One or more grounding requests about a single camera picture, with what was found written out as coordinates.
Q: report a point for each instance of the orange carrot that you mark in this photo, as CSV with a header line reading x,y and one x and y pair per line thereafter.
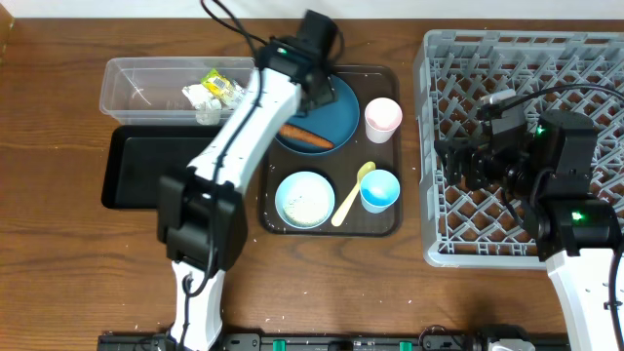
x,y
296,133

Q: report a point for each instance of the crumpled white tissue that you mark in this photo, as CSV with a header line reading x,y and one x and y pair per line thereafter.
x,y
208,107

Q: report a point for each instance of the dark brown serving tray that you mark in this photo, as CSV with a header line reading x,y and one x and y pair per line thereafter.
x,y
339,167

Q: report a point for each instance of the green snack wrapper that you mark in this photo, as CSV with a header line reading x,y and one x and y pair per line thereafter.
x,y
229,92

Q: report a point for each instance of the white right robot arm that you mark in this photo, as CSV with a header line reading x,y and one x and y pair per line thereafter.
x,y
577,235

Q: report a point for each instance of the grey dishwasher rack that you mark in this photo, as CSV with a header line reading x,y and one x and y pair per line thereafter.
x,y
453,69

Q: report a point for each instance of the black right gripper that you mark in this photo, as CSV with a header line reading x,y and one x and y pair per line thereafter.
x,y
478,157

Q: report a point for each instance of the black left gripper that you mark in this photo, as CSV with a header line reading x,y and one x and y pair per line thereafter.
x,y
329,93

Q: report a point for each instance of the clear plastic waste bin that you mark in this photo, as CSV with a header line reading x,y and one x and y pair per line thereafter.
x,y
147,91

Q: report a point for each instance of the yellow plastic spoon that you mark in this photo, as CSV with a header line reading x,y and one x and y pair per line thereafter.
x,y
344,208

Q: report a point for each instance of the pink plastic cup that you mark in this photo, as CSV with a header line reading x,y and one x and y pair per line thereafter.
x,y
383,116

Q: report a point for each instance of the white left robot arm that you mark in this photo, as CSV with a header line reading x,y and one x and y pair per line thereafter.
x,y
201,216

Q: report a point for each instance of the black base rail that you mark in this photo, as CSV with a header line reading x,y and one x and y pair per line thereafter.
x,y
256,342

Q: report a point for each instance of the light blue plastic cup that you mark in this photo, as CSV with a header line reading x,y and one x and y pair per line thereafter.
x,y
379,190

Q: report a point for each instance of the light blue rice bowl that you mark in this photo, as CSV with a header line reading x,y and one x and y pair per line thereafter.
x,y
304,200

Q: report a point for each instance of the black waste tray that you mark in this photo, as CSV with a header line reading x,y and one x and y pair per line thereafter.
x,y
140,154

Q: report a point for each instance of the dark blue bowl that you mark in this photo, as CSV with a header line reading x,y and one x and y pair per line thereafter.
x,y
336,122

